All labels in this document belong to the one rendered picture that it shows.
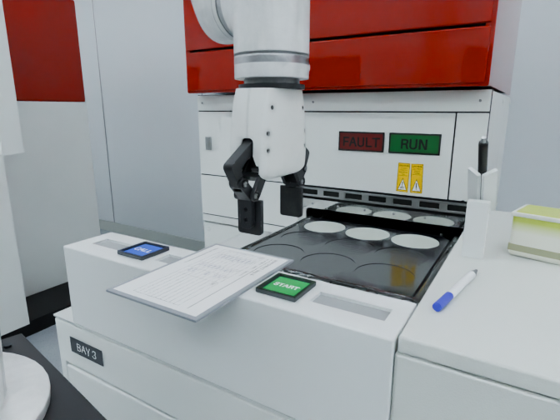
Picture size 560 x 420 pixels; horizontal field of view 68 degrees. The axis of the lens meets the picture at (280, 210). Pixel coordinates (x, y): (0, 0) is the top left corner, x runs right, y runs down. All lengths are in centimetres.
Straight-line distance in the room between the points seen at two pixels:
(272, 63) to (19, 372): 40
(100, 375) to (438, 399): 56
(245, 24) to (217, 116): 84
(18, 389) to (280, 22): 43
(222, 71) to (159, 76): 244
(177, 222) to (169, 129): 79
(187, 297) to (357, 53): 70
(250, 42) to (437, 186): 67
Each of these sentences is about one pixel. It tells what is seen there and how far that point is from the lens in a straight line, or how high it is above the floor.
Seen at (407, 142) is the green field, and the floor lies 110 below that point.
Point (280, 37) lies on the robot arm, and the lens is 45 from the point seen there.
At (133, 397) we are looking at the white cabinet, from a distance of 77.
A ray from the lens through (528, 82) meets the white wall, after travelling 248.
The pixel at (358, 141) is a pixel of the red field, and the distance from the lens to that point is 106.
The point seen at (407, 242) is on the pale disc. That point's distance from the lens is 93.
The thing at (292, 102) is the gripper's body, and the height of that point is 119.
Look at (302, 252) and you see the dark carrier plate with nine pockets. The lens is 84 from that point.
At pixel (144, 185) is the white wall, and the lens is 389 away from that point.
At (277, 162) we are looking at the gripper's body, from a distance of 46.
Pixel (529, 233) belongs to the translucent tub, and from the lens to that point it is 70.
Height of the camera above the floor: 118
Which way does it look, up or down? 14 degrees down
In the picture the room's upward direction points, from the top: straight up
